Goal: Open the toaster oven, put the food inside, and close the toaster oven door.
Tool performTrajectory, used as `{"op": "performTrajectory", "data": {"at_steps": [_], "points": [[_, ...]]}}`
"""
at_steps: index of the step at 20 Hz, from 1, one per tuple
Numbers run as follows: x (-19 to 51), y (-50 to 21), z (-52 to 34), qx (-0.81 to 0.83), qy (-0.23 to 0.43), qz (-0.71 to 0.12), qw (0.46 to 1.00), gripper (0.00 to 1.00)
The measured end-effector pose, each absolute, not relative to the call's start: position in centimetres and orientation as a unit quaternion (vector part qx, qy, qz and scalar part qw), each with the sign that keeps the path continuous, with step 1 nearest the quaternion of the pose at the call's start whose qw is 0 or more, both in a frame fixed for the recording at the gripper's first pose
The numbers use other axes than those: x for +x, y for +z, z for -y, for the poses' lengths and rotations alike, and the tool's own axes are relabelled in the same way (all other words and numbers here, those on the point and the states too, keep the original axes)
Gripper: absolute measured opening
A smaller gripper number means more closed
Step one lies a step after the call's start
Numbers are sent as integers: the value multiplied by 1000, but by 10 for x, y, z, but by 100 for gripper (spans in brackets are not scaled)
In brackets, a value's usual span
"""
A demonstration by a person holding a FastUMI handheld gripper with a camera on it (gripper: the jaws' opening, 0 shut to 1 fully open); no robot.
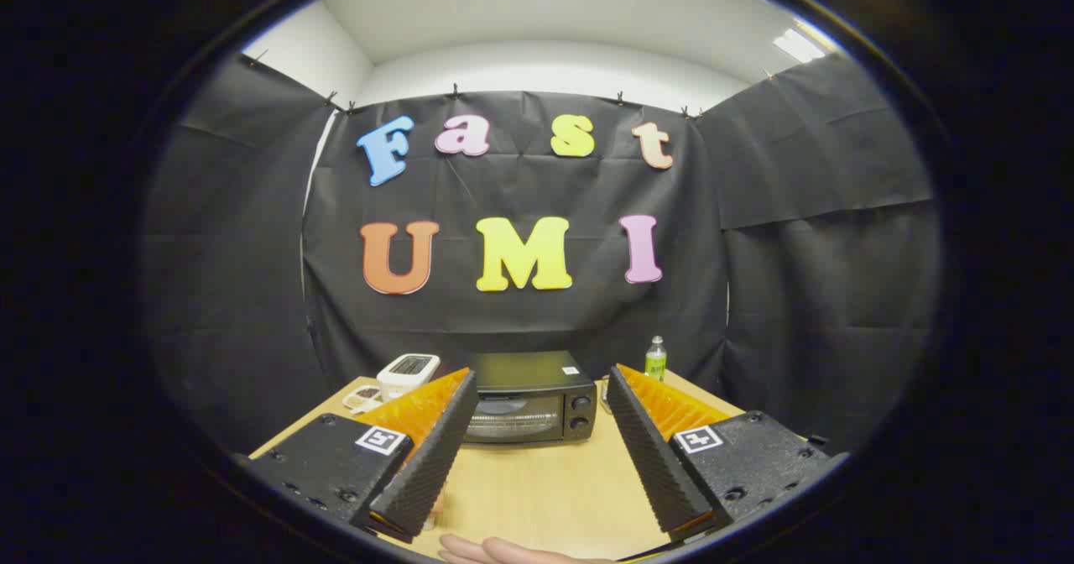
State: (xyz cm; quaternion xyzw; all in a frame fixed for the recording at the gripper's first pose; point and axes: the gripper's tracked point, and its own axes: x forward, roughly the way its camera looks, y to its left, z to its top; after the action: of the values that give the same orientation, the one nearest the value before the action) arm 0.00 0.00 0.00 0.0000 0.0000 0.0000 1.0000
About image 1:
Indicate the white pop-up toaster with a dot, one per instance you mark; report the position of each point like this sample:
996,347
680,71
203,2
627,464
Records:
409,375

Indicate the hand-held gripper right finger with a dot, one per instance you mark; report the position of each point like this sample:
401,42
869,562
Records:
650,455

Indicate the small ceiling light panel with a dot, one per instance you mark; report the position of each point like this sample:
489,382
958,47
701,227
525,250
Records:
799,45

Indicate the green drink bottle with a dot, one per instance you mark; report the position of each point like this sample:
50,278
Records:
655,361

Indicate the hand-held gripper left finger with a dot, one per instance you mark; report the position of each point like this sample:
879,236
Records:
436,455

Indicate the black backdrop cloth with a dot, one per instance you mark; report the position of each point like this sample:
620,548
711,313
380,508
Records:
520,186

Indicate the black toaster oven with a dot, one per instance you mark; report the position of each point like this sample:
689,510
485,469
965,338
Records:
529,371

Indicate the small white divided dish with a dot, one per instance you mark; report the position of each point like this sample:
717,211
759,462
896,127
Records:
361,398

